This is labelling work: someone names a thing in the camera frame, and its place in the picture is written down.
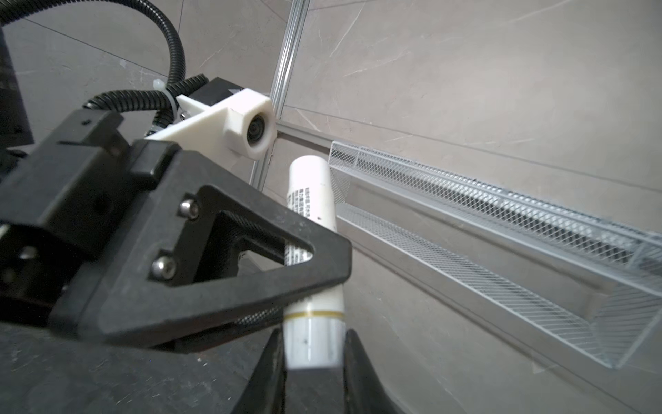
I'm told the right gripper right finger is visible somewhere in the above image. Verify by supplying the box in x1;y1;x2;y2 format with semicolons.
343;329;403;414

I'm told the white wire mesh basket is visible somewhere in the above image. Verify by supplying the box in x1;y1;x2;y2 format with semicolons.
329;142;661;369

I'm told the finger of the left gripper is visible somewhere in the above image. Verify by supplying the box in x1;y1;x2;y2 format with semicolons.
170;212;284;354
48;151;352;349

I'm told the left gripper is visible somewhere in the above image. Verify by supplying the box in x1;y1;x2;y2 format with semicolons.
1;109;181;328

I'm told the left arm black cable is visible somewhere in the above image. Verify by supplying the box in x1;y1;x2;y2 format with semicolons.
0;0;210;136

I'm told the white glue stick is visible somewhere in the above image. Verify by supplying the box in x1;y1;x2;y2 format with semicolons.
283;155;347;371

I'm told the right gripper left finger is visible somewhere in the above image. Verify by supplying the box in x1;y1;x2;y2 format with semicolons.
231;329;286;414

